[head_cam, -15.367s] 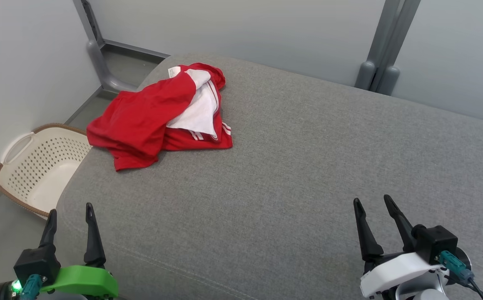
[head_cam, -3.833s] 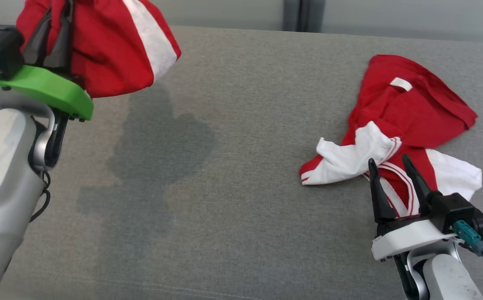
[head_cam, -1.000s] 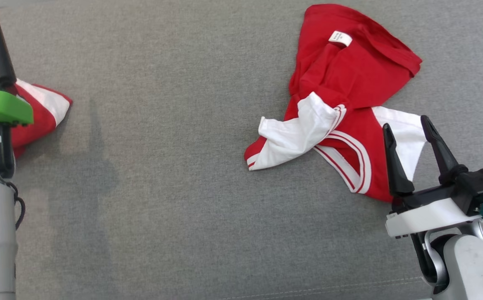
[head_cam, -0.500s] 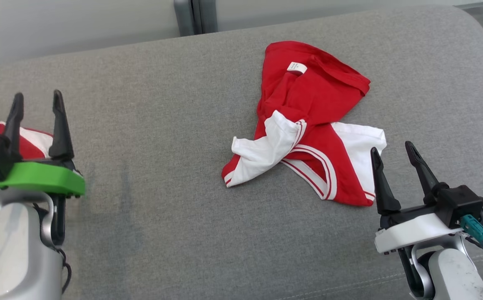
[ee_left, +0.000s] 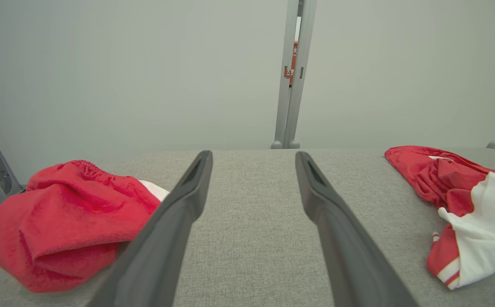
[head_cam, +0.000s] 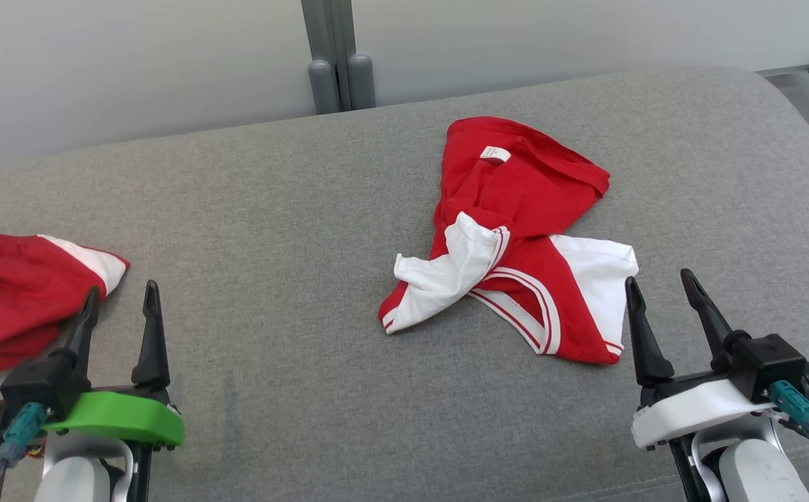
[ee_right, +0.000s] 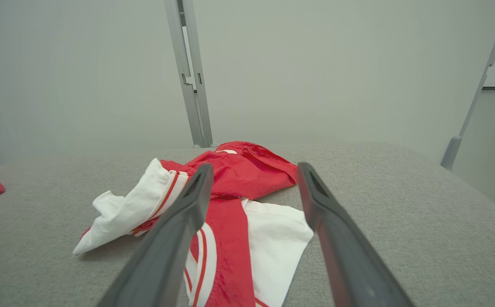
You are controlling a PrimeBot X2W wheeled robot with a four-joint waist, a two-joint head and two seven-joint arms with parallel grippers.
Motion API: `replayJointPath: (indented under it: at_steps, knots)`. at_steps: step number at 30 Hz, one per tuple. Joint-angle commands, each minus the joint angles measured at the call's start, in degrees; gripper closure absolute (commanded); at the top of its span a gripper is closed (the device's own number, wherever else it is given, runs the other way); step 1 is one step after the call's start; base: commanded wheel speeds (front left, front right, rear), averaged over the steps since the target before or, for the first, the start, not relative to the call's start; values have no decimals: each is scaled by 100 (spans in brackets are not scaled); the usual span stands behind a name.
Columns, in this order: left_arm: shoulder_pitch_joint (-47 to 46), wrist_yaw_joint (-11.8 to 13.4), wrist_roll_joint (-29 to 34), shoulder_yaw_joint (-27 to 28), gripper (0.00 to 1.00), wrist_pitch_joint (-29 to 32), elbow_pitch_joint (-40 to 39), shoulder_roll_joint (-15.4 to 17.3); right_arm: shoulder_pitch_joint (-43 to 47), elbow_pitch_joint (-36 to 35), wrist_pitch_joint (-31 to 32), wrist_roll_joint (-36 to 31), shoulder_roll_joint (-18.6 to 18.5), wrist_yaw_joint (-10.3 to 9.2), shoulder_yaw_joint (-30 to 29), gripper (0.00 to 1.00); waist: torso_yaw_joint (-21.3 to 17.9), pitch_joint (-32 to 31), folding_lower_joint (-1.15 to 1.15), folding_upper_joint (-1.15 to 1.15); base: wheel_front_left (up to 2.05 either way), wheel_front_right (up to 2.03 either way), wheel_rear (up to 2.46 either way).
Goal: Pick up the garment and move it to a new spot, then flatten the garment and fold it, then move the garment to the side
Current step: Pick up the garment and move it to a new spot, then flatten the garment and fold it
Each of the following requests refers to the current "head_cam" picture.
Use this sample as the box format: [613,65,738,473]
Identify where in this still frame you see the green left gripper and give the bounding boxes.
[42,280,186,448]

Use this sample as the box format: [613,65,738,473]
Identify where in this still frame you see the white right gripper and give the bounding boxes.
[625,268,778,450]

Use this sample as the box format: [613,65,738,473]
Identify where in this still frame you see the red white shorts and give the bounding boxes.
[0,229,130,372]

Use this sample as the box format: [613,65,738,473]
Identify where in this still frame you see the red white t-shirt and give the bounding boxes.
[379,116,640,365]

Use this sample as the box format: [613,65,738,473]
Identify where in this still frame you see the grey fabric sofa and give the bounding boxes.
[0,66,809,502]

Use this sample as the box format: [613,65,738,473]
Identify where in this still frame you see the grey partition post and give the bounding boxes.
[300,0,376,115]

